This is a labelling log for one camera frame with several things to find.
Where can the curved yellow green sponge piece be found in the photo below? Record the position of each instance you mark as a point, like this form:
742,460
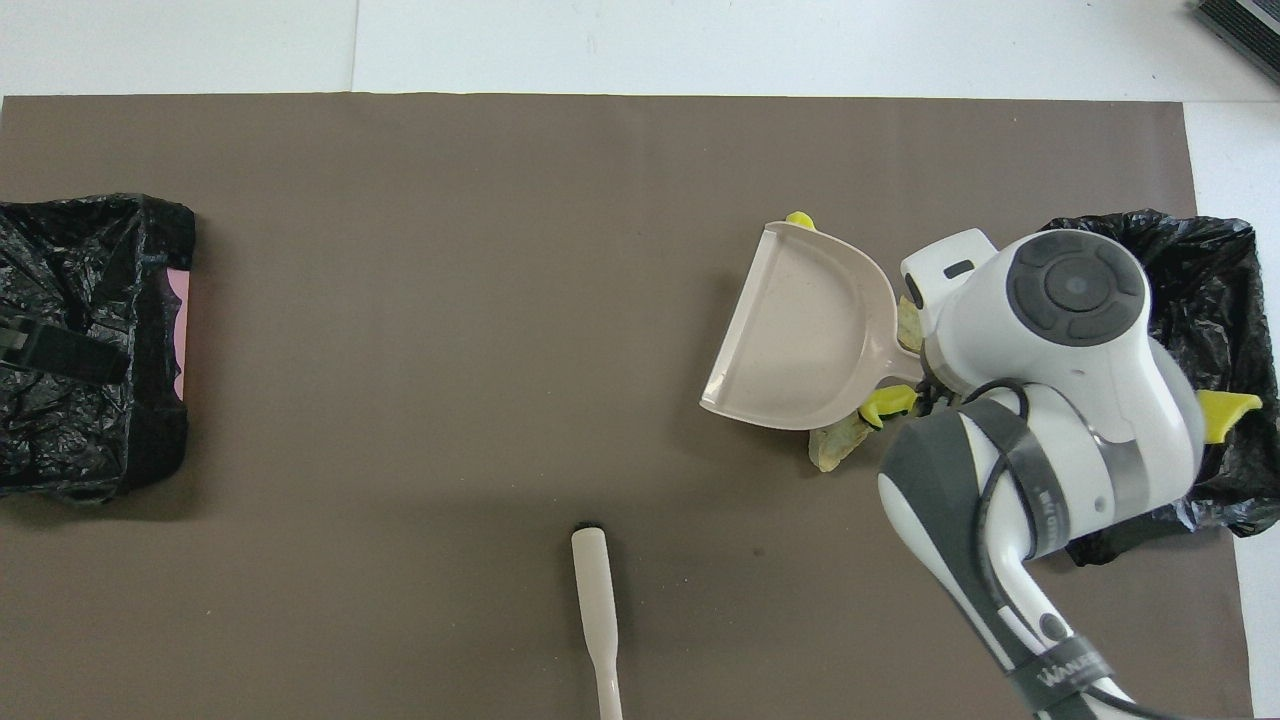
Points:
888,402

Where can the elongated pale beige sponge chunk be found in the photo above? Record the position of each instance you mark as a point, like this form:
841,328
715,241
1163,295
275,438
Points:
835,450

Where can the beige brush with black bristles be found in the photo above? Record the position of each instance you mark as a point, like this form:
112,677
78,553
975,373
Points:
597,600

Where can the dark ribbed device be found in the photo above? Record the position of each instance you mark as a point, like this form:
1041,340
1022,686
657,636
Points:
1245,22

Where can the pink plastic bin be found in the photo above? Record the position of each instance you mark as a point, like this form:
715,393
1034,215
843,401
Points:
180,330

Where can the beige plastic dustpan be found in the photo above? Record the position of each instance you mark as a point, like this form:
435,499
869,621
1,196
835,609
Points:
800,330

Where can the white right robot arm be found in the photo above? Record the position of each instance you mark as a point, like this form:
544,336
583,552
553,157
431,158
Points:
1070,400

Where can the black trash bag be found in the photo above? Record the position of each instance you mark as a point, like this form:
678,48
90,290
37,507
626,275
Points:
60,440
1240,300

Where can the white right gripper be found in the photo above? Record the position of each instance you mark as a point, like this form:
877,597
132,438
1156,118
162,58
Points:
945,275

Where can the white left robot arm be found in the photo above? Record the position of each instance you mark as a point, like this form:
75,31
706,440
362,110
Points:
70,358

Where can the green yellow sponge wedge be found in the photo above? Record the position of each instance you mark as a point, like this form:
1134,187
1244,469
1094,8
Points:
1225,412

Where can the rounded pale beige sponge chunk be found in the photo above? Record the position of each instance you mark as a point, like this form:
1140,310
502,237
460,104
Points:
908,328

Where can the plain yellow sponge chunk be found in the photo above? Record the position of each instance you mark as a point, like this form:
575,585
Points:
800,219

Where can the brown paper table mat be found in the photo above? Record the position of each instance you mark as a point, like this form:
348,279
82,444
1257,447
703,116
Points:
400,300

